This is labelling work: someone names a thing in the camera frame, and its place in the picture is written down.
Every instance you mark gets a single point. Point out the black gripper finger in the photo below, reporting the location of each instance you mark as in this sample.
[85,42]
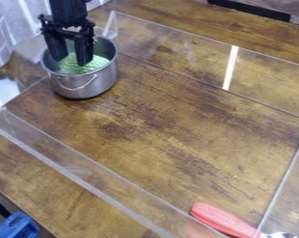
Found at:
[84,43]
[56,46]

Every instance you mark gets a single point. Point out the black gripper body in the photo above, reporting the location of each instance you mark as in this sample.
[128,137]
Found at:
[68,19]

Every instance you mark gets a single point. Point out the silver metal pot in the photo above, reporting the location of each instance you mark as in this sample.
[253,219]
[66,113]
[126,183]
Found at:
[82,82]

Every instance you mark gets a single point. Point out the blue plastic object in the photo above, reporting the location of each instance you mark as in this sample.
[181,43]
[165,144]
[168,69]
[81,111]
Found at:
[18,226]

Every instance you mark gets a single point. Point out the clear acrylic barrier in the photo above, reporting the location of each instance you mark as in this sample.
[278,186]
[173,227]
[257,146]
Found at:
[197,127]

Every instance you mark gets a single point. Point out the black bar at table edge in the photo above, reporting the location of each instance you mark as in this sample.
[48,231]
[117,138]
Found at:
[258,11]

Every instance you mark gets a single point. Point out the red handled tool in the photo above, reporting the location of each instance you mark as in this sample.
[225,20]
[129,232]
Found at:
[222,221]

